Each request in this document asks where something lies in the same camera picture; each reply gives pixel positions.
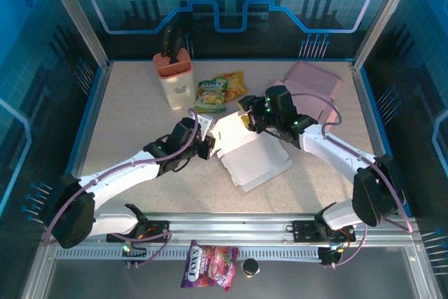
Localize white box insert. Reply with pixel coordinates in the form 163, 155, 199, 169
209, 109, 293, 193

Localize green candy bag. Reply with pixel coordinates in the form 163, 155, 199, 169
193, 78, 229, 114

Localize beige knife block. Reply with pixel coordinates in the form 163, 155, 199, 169
153, 50, 196, 111

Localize purple berries candy bag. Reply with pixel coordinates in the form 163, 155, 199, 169
180, 239, 239, 293

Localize black round knob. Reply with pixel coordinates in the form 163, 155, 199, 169
241, 258, 260, 278

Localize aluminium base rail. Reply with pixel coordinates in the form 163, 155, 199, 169
41, 211, 421, 244

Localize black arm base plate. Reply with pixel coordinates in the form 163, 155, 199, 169
106, 219, 172, 244
291, 219, 357, 244

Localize black handled knife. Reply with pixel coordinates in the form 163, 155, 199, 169
161, 26, 183, 65

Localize slotted cable duct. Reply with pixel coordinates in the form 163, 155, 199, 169
55, 245, 323, 262

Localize aluminium frame post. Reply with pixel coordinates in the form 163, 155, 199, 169
38, 0, 113, 72
351, 0, 420, 72

